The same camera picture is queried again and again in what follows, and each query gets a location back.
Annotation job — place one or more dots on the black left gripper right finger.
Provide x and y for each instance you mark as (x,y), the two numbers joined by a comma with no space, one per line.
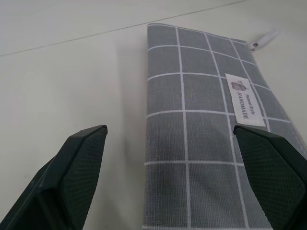
(275,179)

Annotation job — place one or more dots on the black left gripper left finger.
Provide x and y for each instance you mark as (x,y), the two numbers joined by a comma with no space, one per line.
(72,177)

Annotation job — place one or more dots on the grey checked fabric pouch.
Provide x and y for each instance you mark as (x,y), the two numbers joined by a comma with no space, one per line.
(192,134)

